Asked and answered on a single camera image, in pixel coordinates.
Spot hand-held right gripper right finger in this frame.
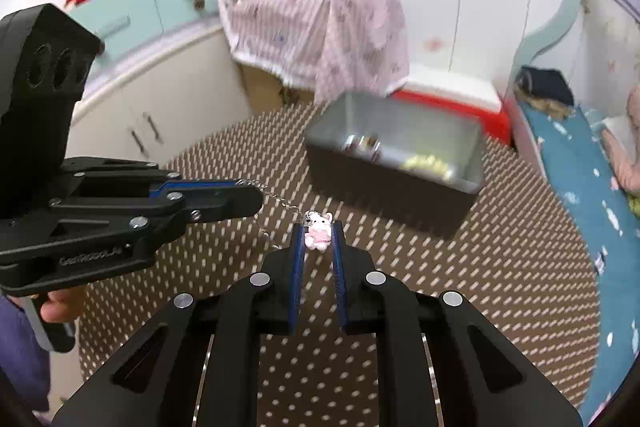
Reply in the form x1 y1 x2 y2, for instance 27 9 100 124
330 223 583 427

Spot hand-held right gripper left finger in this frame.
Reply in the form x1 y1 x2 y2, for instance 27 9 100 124
52 223 307 427

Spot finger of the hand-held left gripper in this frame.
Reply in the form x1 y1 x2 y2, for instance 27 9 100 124
60 156 242 202
47 183 264 258

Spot pink bunny pendant necklace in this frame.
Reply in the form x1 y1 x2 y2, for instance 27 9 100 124
234 178 336 272

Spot dark metal storage box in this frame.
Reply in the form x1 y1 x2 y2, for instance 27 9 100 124
304 92 486 240

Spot dark red bead bracelet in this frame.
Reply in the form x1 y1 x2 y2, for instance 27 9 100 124
342 134 383 158

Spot cream bead bracelet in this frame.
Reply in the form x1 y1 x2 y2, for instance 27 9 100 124
402 154 451 178

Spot person's left forearm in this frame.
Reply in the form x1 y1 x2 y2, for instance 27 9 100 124
0 297 51 413

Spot person's left hand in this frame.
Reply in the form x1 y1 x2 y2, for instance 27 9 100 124
39 291 76 325

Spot cardboard box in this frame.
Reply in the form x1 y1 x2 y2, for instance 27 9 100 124
240 62 316 114

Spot teal drawer cabinet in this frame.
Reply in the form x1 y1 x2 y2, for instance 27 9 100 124
65 0 231 60

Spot brown polka-dot round table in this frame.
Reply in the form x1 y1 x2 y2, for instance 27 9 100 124
75 99 603 427

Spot pink checked cloth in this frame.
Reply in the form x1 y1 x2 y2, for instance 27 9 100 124
216 0 411 105

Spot red white storage box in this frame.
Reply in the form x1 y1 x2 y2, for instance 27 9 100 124
387 66 512 146

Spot blue printed mattress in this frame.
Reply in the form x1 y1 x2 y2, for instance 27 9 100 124
515 102 640 427

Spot tan folded clothes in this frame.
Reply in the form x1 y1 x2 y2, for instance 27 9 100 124
530 99 576 120

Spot dark folded clothes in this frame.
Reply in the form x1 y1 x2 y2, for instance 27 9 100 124
515 66 576 108

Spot white pillow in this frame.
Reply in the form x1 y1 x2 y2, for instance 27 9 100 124
592 114 626 142

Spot teal bunk bed frame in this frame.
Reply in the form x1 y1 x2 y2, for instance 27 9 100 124
502 0 640 258

